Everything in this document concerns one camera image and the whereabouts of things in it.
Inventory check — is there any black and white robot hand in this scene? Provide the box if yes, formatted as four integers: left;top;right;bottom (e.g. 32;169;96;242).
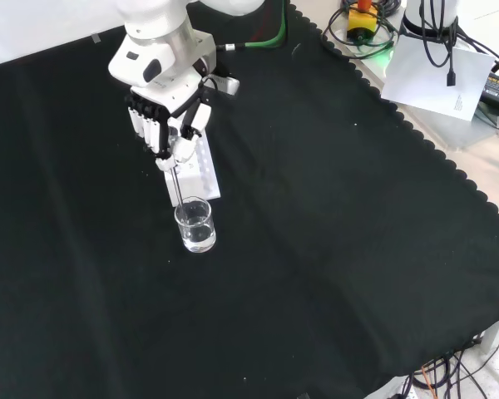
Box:
107;35;213;172

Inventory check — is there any clear glass rod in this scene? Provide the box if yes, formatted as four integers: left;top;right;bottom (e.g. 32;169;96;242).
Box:
170;165;190;224

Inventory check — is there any white test tube rack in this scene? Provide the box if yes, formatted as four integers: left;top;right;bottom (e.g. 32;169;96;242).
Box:
163;131;223;208

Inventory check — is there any clear glass beaker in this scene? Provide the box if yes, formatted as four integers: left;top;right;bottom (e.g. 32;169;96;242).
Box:
173;198;217;254

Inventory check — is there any black bench cloth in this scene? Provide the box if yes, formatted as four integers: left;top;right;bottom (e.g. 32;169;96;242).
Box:
0;0;499;399

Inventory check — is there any yellow stop button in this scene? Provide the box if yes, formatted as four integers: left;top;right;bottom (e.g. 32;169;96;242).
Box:
345;0;378;43

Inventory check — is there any white paper sheet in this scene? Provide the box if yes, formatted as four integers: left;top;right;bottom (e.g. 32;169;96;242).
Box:
380;34;496;122

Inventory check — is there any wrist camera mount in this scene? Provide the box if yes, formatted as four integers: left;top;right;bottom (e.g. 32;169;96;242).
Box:
190;32;241;97

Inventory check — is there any green cable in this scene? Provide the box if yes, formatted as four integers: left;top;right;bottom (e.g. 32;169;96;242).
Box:
215;0;291;53

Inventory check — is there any black cable with plug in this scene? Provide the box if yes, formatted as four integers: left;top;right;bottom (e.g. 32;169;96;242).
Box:
418;0;459;88

